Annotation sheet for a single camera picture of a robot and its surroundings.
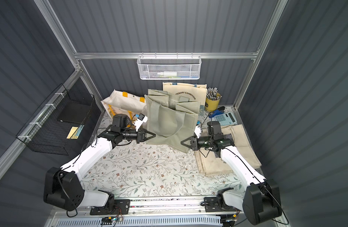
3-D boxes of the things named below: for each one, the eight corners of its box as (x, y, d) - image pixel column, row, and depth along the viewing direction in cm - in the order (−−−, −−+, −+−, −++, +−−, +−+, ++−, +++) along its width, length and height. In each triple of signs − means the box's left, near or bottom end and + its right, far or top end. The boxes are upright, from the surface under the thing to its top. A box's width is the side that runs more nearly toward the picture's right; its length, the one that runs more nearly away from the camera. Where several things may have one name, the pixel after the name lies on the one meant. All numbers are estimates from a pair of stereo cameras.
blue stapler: (211, 119, 115) (212, 115, 111) (208, 116, 117) (209, 112, 113) (224, 112, 120) (226, 108, 116) (221, 109, 122) (223, 105, 118)
